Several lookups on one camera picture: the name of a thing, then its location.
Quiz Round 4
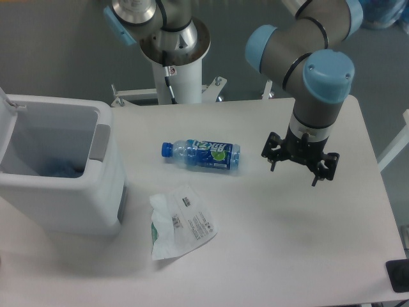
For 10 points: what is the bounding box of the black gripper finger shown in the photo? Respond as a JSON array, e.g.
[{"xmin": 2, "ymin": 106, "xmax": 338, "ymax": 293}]
[
  {"xmin": 261, "ymin": 132, "xmax": 288, "ymax": 171},
  {"xmin": 309, "ymin": 152, "xmax": 340, "ymax": 187}
]

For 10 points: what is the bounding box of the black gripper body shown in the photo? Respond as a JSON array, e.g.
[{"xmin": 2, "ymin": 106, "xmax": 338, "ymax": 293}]
[{"xmin": 282, "ymin": 123, "xmax": 329, "ymax": 167}]

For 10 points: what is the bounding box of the white plastic wrapper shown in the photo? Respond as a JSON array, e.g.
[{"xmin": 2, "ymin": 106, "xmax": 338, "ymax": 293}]
[{"xmin": 150, "ymin": 185, "xmax": 218, "ymax": 260}]

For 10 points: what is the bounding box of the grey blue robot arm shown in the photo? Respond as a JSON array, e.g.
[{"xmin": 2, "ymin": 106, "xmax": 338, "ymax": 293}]
[{"xmin": 104, "ymin": 1, "xmax": 363, "ymax": 181}]

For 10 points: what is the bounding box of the white plastic trash can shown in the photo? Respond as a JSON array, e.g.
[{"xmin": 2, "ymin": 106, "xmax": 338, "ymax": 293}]
[{"xmin": 1, "ymin": 93, "xmax": 128, "ymax": 235}]

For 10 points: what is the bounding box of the blue plastic drink bottle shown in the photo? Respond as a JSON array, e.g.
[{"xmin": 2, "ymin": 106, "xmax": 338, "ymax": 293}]
[{"xmin": 161, "ymin": 139, "xmax": 241, "ymax": 171}]

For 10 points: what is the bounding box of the black device at table edge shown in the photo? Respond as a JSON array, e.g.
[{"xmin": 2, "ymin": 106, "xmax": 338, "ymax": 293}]
[{"xmin": 385, "ymin": 259, "xmax": 408, "ymax": 293}]

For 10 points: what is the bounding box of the blue plastic bag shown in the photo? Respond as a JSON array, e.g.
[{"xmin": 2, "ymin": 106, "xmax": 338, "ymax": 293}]
[{"xmin": 359, "ymin": 0, "xmax": 408, "ymax": 30}]

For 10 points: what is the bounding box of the white frame bar right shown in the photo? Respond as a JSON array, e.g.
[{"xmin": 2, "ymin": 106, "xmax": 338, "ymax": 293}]
[{"xmin": 377, "ymin": 110, "xmax": 408, "ymax": 171}]

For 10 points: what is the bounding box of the white pedestal base frame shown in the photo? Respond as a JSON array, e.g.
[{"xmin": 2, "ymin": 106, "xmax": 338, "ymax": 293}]
[{"xmin": 110, "ymin": 75, "xmax": 275, "ymax": 107}]

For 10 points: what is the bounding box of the black cable on pedestal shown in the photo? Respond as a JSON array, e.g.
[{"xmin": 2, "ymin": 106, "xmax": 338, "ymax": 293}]
[{"xmin": 161, "ymin": 50, "xmax": 178, "ymax": 105}]

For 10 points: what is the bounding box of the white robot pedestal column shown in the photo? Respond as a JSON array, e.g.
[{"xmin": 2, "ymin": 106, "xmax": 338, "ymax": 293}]
[{"xmin": 139, "ymin": 17, "xmax": 211, "ymax": 105}]

